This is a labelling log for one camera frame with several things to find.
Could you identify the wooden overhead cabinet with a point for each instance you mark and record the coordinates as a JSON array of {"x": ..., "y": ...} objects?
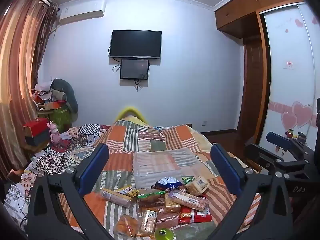
[{"x": 240, "y": 15}]

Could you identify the green lidded jar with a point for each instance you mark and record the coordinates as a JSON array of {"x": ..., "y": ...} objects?
[{"x": 163, "y": 235}]

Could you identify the white air conditioner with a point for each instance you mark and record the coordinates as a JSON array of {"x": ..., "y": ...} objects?
[{"x": 81, "y": 11}]

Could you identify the dark box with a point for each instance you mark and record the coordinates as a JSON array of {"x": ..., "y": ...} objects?
[{"x": 38, "y": 138}]

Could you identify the clear plastic container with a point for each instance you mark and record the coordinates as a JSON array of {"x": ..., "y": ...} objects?
[{"x": 170, "y": 165}]

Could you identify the grey cushion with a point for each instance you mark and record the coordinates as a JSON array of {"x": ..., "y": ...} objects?
[{"x": 66, "y": 92}]

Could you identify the long cracker packet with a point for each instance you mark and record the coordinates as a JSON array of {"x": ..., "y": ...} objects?
[{"x": 116, "y": 197}]

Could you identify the white sliding wardrobe door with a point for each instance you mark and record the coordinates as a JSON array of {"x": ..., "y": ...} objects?
[{"x": 287, "y": 85}]

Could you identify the clear plastic bag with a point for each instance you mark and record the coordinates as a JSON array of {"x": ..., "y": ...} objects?
[{"x": 193, "y": 231}]

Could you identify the pink toy figure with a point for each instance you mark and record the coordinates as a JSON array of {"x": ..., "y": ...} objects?
[{"x": 54, "y": 132}]

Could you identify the small black monitor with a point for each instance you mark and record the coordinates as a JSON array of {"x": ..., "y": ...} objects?
[{"x": 134, "y": 68}]

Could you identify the red snack packet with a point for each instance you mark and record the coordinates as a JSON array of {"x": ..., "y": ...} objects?
[{"x": 196, "y": 216}]

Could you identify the red box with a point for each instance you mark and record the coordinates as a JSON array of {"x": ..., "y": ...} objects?
[{"x": 36, "y": 126}]

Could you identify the bun packet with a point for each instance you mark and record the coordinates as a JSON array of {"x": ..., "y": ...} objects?
[{"x": 126, "y": 226}]

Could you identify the small green snack packet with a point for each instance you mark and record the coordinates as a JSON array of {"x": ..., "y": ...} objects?
[{"x": 187, "y": 179}]

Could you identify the yellow plush pillow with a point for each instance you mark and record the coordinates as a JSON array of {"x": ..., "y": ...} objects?
[{"x": 130, "y": 112}]

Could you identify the white printed cloth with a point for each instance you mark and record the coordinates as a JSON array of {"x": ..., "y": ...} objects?
[{"x": 13, "y": 195}]

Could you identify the square cracker packet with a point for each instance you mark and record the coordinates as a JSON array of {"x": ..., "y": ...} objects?
[{"x": 197, "y": 185}]

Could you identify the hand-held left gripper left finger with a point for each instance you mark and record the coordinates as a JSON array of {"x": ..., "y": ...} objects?
[{"x": 91, "y": 170}]

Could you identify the patchwork blanket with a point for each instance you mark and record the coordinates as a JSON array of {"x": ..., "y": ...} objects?
[{"x": 125, "y": 155}]

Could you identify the striped brown curtain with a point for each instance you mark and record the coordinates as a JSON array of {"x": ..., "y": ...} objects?
[{"x": 17, "y": 67}]

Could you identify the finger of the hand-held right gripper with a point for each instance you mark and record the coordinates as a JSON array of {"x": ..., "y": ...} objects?
[
  {"x": 257, "y": 155},
  {"x": 276, "y": 138}
]

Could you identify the blue white snack bag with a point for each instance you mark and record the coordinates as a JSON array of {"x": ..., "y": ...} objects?
[{"x": 166, "y": 183}]

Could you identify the wooden door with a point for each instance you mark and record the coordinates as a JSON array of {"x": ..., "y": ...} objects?
[{"x": 253, "y": 87}]

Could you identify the pile of clutter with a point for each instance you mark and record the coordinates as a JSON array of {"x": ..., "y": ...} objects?
[{"x": 42, "y": 96}]

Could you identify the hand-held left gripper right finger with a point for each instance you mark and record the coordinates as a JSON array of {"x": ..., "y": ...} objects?
[{"x": 225, "y": 170}]

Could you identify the clear cookie packet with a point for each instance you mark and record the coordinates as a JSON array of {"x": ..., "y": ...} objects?
[{"x": 148, "y": 221}]

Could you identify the bread slices packet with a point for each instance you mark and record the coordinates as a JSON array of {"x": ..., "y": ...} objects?
[{"x": 172, "y": 205}]

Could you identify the green topped biscuit packet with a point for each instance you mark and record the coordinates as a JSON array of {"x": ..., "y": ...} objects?
[{"x": 150, "y": 195}]

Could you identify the long wafer packet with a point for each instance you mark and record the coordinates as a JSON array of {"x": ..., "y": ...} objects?
[{"x": 191, "y": 200}]

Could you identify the green bag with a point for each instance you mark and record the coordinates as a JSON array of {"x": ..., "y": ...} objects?
[{"x": 60, "y": 117}]

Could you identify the black wall television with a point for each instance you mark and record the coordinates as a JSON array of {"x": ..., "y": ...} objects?
[{"x": 136, "y": 43}]

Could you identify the yellow white fries bag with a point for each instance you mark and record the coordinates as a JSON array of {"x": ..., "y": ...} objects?
[{"x": 128, "y": 192}]

